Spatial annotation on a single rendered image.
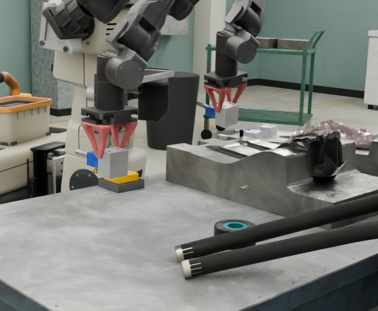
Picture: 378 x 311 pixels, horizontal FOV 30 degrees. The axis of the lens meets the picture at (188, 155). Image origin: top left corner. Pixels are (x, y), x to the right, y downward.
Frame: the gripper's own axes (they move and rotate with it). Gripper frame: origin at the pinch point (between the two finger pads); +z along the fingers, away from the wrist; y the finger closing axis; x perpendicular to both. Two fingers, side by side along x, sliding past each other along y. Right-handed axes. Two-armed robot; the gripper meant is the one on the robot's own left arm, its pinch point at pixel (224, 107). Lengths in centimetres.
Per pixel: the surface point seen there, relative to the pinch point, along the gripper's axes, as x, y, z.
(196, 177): -10.6, -20.2, 10.1
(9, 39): 532, 239, 128
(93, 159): -11, -50, -4
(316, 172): -37.5, -10.3, 2.4
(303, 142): -34.1, -11.0, -3.9
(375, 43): 316, 596, 148
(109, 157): -16, -50, -6
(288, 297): -62, -50, 3
